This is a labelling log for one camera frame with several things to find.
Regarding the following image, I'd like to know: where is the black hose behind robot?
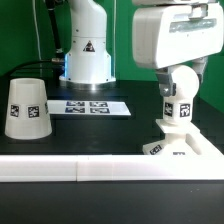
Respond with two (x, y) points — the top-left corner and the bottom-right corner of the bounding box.
(44, 0), (64, 54)

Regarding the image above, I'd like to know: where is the white marker tag sheet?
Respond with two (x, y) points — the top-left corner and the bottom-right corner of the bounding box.
(48, 100), (131, 116)

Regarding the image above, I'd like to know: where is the white lamp shade cone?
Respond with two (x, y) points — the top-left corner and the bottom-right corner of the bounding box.
(5, 78), (52, 140)

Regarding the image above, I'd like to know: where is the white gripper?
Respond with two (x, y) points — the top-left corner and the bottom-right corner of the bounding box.
(132, 3), (224, 97)

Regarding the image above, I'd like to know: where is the white lamp base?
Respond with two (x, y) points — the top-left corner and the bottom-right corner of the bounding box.
(142, 119), (200, 156)

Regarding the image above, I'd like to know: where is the black cable on table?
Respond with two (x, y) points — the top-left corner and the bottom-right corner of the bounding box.
(9, 59), (65, 76)

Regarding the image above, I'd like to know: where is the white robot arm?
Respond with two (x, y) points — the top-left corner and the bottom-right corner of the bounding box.
(60, 0), (224, 97)

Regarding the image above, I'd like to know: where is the white L-shaped fence wall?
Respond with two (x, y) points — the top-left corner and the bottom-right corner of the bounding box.
(0, 133), (224, 182)

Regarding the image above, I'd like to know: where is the white lamp bulb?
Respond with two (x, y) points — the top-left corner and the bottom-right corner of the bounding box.
(163, 65), (199, 125)

